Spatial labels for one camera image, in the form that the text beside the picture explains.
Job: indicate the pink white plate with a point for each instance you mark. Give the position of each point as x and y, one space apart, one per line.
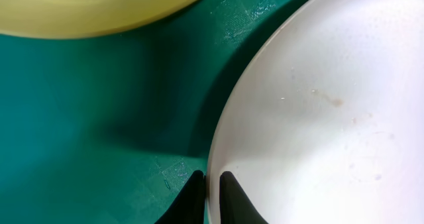
325 125

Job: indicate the yellow plate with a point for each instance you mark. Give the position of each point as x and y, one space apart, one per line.
63 19

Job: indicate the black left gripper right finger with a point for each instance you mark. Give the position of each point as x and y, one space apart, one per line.
234 205

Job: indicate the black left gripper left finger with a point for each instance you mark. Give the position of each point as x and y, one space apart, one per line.
189 205

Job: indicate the teal serving tray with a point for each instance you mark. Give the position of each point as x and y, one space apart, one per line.
108 129

